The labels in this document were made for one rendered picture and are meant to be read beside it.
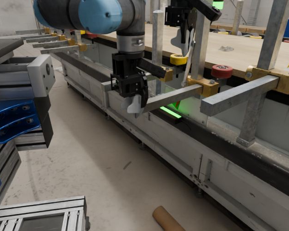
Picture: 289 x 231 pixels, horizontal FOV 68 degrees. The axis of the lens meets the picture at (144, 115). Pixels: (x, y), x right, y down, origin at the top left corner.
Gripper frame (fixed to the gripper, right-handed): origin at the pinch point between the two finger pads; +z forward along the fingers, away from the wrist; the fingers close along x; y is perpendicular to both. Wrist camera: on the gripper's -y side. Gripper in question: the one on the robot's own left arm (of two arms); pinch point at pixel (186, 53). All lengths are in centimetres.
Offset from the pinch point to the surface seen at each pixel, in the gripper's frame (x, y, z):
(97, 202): 6, 47, 99
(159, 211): -4, 8, 91
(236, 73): -21.8, -13.2, 10.1
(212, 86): -6.7, -8.8, 12.1
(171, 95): 7.6, 0.8, 12.9
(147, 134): -55, 49, 82
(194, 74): -9.5, -0.3, 10.0
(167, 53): -36.1, 25.9, 9.9
